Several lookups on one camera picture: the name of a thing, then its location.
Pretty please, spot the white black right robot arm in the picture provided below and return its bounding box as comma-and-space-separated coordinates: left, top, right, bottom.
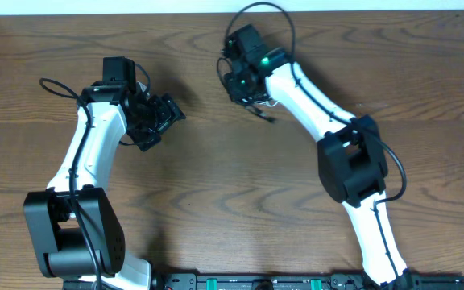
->
222, 25, 412, 289

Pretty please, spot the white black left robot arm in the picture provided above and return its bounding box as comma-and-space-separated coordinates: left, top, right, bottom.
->
23, 56, 185, 289

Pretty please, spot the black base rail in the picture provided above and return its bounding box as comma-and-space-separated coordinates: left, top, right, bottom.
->
62, 272, 464, 290

